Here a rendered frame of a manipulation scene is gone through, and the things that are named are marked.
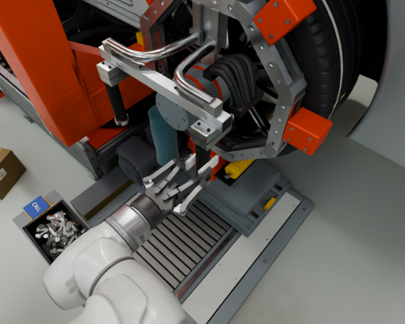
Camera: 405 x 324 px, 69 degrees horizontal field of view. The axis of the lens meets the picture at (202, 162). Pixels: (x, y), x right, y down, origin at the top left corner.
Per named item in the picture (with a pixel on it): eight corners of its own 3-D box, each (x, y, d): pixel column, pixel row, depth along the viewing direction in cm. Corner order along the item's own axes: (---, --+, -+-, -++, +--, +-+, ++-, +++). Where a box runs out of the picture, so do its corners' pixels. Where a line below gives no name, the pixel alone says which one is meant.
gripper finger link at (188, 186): (160, 196, 64) (163, 200, 64) (200, 171, 68) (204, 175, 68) (162, 205, 67) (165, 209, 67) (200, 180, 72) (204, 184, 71)
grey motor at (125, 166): (204, 159, 168) (204, 114, 141) (149, 208, 149) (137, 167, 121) (180, 144, 176) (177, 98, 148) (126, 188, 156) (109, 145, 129)
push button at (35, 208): (53, 209, 107) (50, 206, 105) (35, 222, 103) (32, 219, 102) (42, 198, 109) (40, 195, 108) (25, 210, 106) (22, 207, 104)
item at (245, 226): (287, 190, 155) (292, 180, 148) (247, 239, 139) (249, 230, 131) (215, 143, 176) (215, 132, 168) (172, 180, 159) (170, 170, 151)
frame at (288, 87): (276, 175, 101) (332, 17, 58) (265, 188, 98) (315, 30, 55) (166, 105, 123) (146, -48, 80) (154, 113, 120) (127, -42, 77)
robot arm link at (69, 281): (114, 238, 67) (150, 271, 60) (53, 292, 60) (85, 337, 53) (94, 209, 60) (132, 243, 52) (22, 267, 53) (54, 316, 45)
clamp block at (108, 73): (137, 72, 83) (134, 56, 79) (111, 87, 79) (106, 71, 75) (125, 65, 85) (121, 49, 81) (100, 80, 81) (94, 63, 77)
